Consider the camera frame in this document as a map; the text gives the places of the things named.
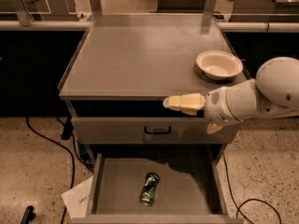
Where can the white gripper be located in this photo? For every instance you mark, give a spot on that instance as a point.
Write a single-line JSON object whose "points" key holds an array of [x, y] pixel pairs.
{"points": [[219, 107]]}

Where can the green soda can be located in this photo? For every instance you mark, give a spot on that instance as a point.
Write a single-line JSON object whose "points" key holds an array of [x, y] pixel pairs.
{"points": [[148, 192]]}

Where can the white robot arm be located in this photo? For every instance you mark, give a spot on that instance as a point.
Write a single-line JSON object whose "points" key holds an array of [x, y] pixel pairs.
{"points": [[272, 94]]}

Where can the grey drawer cabinet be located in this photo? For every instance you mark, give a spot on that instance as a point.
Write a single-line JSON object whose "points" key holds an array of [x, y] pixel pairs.
{"points": [[125, 66]]}

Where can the open grey middle drawer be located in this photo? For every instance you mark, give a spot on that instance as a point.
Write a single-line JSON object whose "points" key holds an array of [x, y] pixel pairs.
{"points": [[188, 192]]}

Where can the grey top drawer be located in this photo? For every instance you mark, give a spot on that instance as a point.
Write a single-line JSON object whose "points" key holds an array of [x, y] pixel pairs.
{"points": [[96, 131]]}

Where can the white bowl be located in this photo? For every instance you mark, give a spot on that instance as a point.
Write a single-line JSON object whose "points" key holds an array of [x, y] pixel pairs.
{"points": [[219, 65]]}

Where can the grey background desk right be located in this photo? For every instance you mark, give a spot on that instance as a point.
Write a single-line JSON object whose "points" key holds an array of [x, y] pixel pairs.
{"points": [[265, 11]]}

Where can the grey background desk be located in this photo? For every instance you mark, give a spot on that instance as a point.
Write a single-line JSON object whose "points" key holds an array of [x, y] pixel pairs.
{"points": [[38, 10], [265, 11]]}

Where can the white paper sheet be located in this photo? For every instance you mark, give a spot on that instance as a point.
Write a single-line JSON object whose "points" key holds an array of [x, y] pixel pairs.
{"points": [[76, 199]]}

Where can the black object on floor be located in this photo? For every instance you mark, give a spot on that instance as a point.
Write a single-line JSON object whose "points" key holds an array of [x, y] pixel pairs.
{"points": [[28, 215]]}

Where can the grey background desk left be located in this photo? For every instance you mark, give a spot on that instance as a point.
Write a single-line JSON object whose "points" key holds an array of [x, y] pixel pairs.
{"points": [[38, 10]]}

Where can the black drawer handle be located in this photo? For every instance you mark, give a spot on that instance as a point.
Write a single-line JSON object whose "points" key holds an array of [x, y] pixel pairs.
{"points": [[157, 130]]}

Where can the white horizontal rail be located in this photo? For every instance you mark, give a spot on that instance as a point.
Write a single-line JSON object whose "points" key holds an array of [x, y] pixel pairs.
{"points": [[248, 27]]}

